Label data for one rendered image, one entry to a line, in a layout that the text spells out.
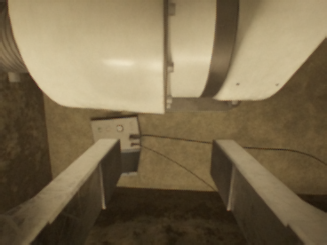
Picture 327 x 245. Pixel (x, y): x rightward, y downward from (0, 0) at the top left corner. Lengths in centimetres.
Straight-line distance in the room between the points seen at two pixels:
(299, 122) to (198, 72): 158
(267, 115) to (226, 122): 35
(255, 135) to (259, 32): 142
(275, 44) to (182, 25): 13
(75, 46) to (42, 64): 7
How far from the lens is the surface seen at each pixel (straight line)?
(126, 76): 27
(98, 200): 18
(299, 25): 29
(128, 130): 143
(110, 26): 26
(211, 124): 149
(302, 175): 205
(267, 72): 33
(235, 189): 18
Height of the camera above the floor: 140
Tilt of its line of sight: 77 degrees down
